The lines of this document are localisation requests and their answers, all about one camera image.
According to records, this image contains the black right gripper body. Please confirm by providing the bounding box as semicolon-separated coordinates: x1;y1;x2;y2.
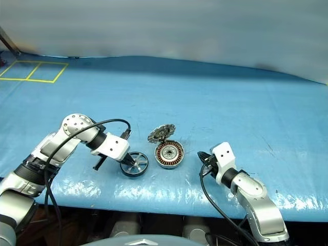
203;153;220;179

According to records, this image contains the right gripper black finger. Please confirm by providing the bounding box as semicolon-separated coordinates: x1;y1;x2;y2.
196;151;210;163

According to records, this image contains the black rimmed silver rotor wheel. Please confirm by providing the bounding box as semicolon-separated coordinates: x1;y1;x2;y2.
119;151;150;177

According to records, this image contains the motor stator with copper windings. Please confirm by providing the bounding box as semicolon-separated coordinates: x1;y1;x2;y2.
154;141;186;169

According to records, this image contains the silver finned motor end cap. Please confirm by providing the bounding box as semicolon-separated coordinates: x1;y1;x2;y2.
147;123;176;143

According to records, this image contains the blue plastic table cover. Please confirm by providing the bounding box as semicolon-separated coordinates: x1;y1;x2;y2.
0;51;328;223

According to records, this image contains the grey rounded cylinder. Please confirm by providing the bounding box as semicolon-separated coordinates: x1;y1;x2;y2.
112;212;142;238
182;216;206;239

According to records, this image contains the grey robot torso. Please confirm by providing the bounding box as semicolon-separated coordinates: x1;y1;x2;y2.
87;234;203;246

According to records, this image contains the yellow tape rectangle marking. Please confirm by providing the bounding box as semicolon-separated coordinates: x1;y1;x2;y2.
0;60;70;84

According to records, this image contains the slanted metal bar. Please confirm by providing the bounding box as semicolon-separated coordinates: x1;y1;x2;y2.
0;25;22;56

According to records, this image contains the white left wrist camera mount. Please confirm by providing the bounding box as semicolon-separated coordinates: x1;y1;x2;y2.
90;132;131;162

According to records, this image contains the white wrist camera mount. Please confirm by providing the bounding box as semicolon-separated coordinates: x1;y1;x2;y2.
90;132;131;162
209;141;237;185

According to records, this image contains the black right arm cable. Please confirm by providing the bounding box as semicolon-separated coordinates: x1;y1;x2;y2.
199;163;260;246

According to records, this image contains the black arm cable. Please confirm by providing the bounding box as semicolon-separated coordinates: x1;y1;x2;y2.
43;118;133;246
199;163;260;246

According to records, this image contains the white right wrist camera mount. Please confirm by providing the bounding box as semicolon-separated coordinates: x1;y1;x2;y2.
209;141;237;185

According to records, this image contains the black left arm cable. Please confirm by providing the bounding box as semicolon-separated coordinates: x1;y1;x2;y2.
43;118;133;246

